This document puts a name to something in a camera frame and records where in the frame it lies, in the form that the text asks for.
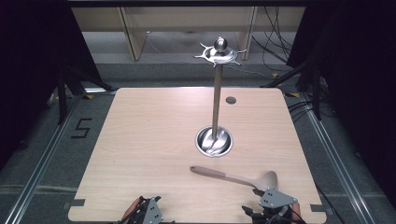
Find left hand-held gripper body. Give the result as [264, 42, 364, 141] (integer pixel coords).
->
[117, 197, 164, 224]

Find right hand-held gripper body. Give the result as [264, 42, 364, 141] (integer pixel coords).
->
[248, 188, 306, 224]

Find brown wooden spatula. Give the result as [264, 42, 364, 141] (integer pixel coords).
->
[190, 165, 279, 192]

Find person's left hand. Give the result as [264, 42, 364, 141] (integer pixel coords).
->
[121, 197, 144, 221]

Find person's right hand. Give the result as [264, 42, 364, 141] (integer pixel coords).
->
[290, 203, 303, 220]

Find steel utensil hanging rack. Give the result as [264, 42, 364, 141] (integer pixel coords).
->
[192, 36, 248, 158]

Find black metal stand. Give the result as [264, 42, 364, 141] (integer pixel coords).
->
[260, 57, 323, 121]
[46, 66, 117, 126]

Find black curtain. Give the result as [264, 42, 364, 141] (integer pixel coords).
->
[286, 0, 396, 200]
[0, 0, 117, 171]

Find aluminium floor rail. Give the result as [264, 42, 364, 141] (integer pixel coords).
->
[297, 92, 375, 224]
[2, 92, 87, 224]

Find black floor cables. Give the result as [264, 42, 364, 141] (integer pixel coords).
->
[286, 99, 316, 124]

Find bundle of black cables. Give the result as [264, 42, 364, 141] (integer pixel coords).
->
[251, 6, 295, 64]

